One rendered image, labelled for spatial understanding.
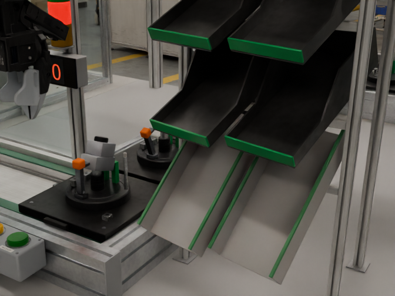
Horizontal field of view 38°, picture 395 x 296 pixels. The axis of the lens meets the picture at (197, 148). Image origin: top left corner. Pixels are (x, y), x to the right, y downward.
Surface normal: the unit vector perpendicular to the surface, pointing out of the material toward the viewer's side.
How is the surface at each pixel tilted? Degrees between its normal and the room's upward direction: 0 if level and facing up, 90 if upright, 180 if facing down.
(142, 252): 90
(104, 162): 88
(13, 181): 0
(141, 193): 0
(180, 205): 45
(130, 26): 90
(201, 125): 25
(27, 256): 90
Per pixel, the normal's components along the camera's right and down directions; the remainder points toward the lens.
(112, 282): 0.85, 0.21
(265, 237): -0.46, -0.46
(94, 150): -0.49, -0.02
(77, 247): 0.01, -0.93
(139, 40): -0.62, 0.29
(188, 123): -0.27, -0.72
